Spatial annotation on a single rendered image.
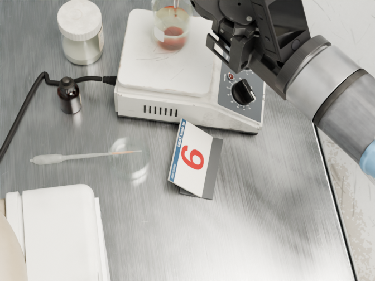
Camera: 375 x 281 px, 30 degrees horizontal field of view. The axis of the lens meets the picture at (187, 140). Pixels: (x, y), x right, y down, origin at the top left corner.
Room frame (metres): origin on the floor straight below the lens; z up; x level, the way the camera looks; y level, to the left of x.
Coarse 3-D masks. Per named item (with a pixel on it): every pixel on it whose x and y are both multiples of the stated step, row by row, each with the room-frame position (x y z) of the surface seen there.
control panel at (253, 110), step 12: (228, 48) 0.54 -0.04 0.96; (228, 60) 0.52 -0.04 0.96; (228, 72) 0.50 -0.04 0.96; (240, 72) 0.51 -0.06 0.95; (252, 72) 0.52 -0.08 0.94; (228, 84) 0.48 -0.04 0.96; (252, 84) 0.50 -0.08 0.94; (228, 96) 0.47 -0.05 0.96; (228, 108) 0.45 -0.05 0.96; (240, 108) 0.46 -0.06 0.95; (252, 108) 0.47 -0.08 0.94
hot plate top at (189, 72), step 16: (128, 16) 0.55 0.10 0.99; (144, 16) 0.55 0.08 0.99; (128, 32) 0.52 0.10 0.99; (144, 32) 0.53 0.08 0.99; (192, 32) 0.54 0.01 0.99; (208, 32) 0.54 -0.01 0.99; (128, 48) 0.50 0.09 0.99; (144, 48) 0.50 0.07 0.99; (192, 48) 0.51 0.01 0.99; (128, 64) 0.48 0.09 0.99; (144, 64) 0.48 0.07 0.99; (160, 64) 0.48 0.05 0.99; (176, 64) 0.49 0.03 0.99; (192, 64) 0.49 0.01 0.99; (208, 64) 0.49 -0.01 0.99; (128, 80) 0.45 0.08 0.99; (144, 80) 0.46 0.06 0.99; (160, 80) 0.46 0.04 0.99; (176, 80) 0.46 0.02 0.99; (192, 80) 0.46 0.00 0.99; (208, 80) 0.47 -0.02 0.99
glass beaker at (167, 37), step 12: (156, 0) 0.53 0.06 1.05; (168, 0) 0.55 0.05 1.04; (180, 0) 0.55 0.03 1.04; (156, 12) 0.51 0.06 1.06; (192, 12) 0.52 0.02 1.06; (156, 24) 0.51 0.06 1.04; (168, 24) 0.50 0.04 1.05; (180, 24) 0.50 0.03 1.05; (156, 36) 0.51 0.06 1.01; (168, 36) 0.50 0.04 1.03; (180, 36) 0.50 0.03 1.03; (156, 48) 0.51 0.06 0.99; (168, 48) 0.50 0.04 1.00; (180, 48) 0.50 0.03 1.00
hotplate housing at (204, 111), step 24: (216, 48) 0.53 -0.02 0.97; (216, 72) 0.49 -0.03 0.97; (120, 96) 0.44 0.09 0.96; (144, 96) 0.44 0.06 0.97; (168, 96) 0.45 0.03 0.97; (192, 96) 0.45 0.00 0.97; (216, 96) 0.46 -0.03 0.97; (264, 96) 0.49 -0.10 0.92; (168, 120) 0.44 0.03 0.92; (192, 120) 0.44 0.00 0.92; (216, 120) 0.44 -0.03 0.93; (240, 120) 0.44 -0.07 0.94
